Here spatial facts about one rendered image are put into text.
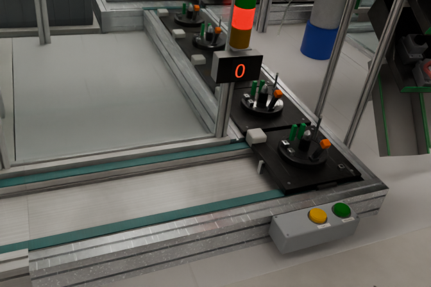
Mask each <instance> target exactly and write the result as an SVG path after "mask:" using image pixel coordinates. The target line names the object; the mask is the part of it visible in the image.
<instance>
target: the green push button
mask: <svg viewBox="0 0 431 287"><path fill-rule="evenodd" d="M350 211H351V210H350V208H349V206H348V205H346V204H344V203H341V202H338V203H336V204H335V205H334V212H335V213H336V214H337V215H339V216H341V217H347V216H348V215H349V214H350Z"/></svg>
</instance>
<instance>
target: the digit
mask: <svg viewBox="0 0 431 287"><path fill-rule="evenodd" d="M249 63H250V58H247V59H238V60H233V63H232V71H231V76H230V81H237V80H245V79H247V76H248V69H249Z"/></svg>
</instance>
